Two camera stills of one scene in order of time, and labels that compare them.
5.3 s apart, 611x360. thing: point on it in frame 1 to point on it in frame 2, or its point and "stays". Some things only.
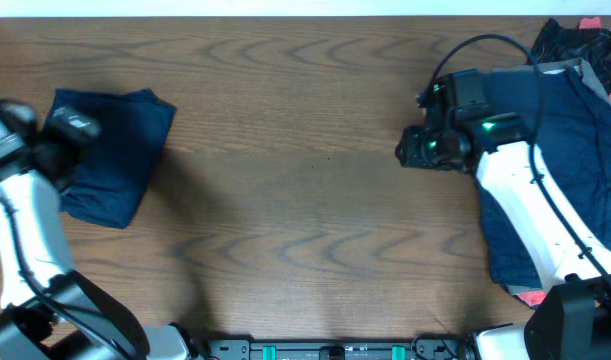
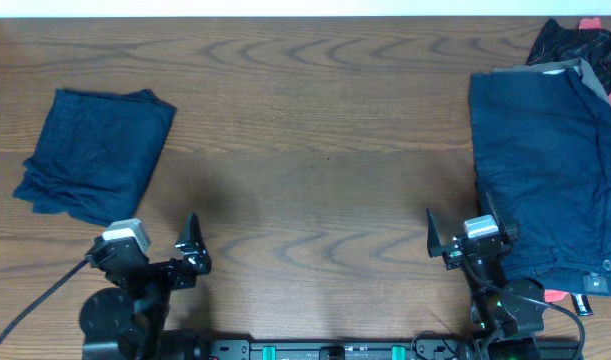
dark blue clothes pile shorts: (578, 143) stays
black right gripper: (412, 155) to (509, 229)
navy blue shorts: (119, 164) stays
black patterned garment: (600, 48) stays
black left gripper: (59, 131) to (194, 251)
